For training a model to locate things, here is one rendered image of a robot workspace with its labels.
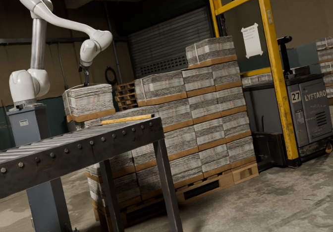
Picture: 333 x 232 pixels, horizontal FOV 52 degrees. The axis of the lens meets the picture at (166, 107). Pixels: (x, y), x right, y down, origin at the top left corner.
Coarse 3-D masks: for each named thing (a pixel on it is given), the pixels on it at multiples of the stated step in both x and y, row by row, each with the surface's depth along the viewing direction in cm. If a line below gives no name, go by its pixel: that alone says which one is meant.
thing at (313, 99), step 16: (288, 80) 321; (304, 80) 325; (320, 80) 337; (256, 96) 355; (272, 96) 335; (288, 96) 318; (304, 96) 325; (320, 96) 335; (256, 112) 360; (272, 112) 340; (304, 112) 326; (320, 112) 334; (256, 128) 365; (272, 128) 344; (304, 128) 323; (320, 128) 333; (304, 144) 322; (320, 144) 331; (304, 160) 321
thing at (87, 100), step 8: (80, 88) 248; (88, 88) 245; (96, 88) 248; (104, 88) 251; (72, 96) 245; (80, 96) 243; (88, 96) 247; (96, 96) 249; (104, 96) 252; (72, 104) 248; (80, 104) 244; (88, 104) 247; (96, 104) 250; (104, 104) 253; (112, 104) 256; (72, 112) 252; (80, 112) 244; (88, 112) 247
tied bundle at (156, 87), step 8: (176, 72) 280; (144, 80) 282; (152, 80) 270; (160, 80) 273; (168, 80) 277; (176, 80) 280; (136, 88) 301; (144, 88) 286; (152, 88) 271; (160, 88) 273; (168, 88) 276; (176, 88) 279; (184, 88) 283; (144, 96) 291; (152, 96) 276; (160, 96) 272
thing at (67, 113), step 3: (63, 93) 268; (66, 93) 261; (63, 96) 270; (63, 99) 273; (66, 99) 263; (63, 102) 274; (66, 102) 264; (66, 105) 266; (69, 105) 262; (66, 108) 267; (66, 111) 269; (66, 114) 271; (69, 114) 264; (72, 120) 266
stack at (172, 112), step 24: (216, 96) 298; (96, 120) 247; (168, 120) 275; (216, 120) 295; (168, 144) 273; (192, 144) 284; (96, 168) 246; (120, 168) 254; (192, 168) 282; (216, 168) 294; (96, 192) 261; (120, 192) 254; (144, 192) 262; (96, 216) 279; (144, 216) 263
